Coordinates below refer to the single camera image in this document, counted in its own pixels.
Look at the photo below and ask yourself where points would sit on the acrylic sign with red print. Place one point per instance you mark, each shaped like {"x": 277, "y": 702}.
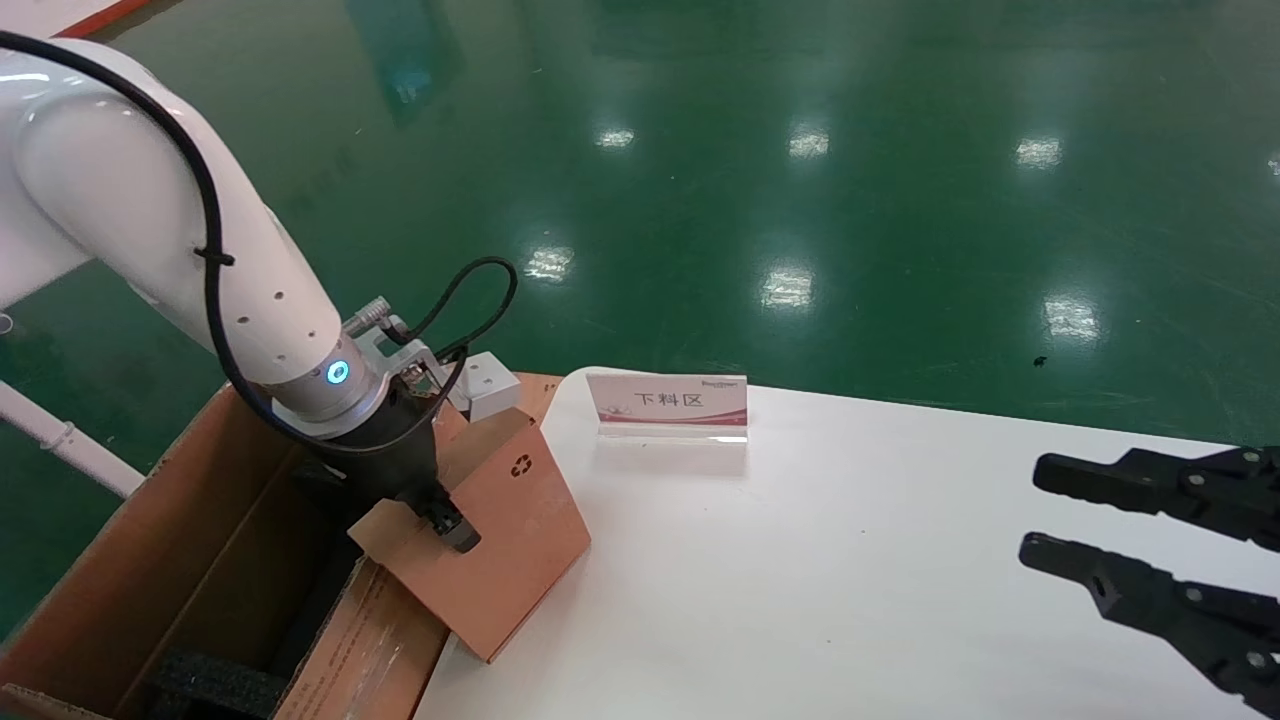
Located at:
{"x": 665, "y": 400}

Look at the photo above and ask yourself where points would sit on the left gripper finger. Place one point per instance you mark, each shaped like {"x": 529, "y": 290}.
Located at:
{"x": 452, "y": 525}

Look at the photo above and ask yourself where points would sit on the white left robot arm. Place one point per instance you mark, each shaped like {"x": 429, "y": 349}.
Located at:
{"x": 120, "y": 180}

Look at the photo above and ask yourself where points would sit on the white pipe frame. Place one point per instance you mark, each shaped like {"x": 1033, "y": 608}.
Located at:
{"x": 70, "y": 440}

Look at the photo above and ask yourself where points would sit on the large cardboard box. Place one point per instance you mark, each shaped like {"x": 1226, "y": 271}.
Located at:
{"x": 100, "y": 600}

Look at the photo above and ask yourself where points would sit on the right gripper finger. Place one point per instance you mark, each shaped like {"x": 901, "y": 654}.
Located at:
{"x": 1150, "y": 600}
{"x": 1130, "y": 480}

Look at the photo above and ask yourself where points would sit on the black foam insert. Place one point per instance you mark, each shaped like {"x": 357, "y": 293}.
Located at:
{"x": 215, "y": 685}

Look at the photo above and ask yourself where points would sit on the small cardboard box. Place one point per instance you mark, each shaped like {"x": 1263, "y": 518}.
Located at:
{"x": 500, "y": 580}

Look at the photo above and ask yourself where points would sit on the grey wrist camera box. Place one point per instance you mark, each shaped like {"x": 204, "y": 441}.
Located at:
{"x": 490, "y": 385}

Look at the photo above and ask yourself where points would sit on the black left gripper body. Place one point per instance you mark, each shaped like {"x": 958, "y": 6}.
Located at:
{"x": 385, "y": 455}

